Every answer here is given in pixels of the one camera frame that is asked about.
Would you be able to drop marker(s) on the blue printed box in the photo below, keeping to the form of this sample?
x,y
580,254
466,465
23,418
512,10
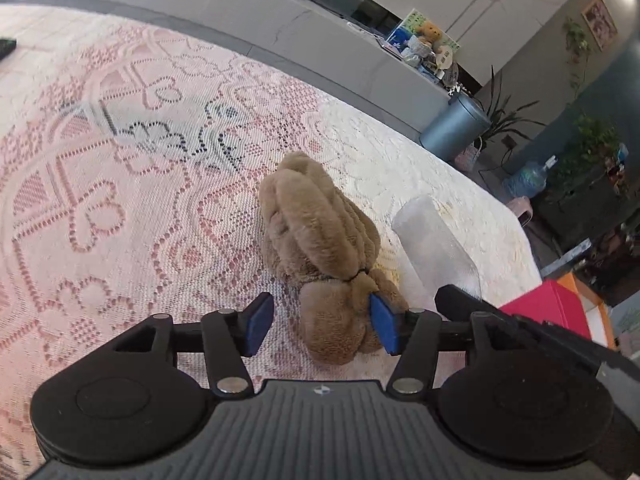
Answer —
x,y
400,40

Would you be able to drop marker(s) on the brown plush rabbit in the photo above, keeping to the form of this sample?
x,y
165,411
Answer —
x,y
315,220

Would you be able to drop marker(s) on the blue water jug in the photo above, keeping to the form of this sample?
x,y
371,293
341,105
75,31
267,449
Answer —
x,y
525,180

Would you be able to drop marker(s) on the hanging green vine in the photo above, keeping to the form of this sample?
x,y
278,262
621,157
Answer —
x,y
577,50

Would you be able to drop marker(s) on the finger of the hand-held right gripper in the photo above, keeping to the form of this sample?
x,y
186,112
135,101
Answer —
x,y
525,327

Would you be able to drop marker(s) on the pink lace tablecloth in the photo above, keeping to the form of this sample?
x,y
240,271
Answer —
x,y
100,160

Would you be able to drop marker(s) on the red box with clear front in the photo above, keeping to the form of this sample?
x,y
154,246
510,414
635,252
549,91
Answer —
x,y
550,305

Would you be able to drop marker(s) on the orange cardboard box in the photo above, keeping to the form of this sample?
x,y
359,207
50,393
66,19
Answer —
x,y
607,327

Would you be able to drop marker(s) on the white round fan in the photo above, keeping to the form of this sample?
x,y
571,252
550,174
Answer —
x,y
446,60

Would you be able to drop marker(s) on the teddy bear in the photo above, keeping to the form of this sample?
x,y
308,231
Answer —
x,y
430,35

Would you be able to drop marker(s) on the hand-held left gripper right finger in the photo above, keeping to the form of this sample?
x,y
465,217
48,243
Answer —
x,y
385,322

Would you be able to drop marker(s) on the pink woven basket bag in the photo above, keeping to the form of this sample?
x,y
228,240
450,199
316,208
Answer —
x,y
467,157

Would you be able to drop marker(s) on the clear plastic container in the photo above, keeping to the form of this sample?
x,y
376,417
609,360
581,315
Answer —
x,y
435,245

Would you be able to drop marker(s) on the framed wall picture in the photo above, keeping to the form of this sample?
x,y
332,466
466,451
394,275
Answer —
x,y
599,20

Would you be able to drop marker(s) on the grey marble television console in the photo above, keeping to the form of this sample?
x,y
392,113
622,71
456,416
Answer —
x,y
200,0

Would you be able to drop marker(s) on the pink stool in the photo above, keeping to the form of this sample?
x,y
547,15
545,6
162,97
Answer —
x,y
520,207

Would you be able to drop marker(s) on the tall green potted plant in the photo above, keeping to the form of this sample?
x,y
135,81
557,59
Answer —
x,y
500,110

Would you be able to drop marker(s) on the green leafy plant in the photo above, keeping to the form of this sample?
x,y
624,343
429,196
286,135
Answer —
x,y
590,150

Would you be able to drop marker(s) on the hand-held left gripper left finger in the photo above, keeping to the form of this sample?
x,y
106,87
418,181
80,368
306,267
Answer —
x,y
257,322

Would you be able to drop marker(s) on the blue-grey trash bin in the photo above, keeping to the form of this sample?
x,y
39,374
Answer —
x,y
450,130

